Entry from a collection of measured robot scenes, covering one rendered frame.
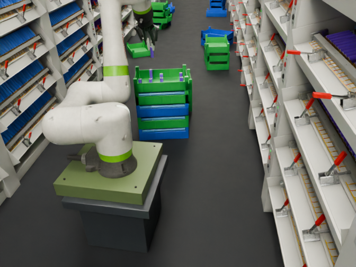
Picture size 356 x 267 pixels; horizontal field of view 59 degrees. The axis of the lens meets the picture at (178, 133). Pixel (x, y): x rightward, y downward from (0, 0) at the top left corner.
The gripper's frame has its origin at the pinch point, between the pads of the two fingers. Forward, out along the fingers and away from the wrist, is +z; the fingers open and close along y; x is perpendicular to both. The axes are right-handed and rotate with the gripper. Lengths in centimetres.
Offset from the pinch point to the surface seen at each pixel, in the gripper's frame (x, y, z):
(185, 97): -19.0, 20.0, 20.2
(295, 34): -36, 60, -54
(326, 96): -72, 60, -77
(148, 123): -31.8, -0.7, 31.8
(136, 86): -19.6, -6.1, 11.8
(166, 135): -35, 10, 41
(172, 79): -4.7, 10.3, 24.8
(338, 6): -51, 62, -80
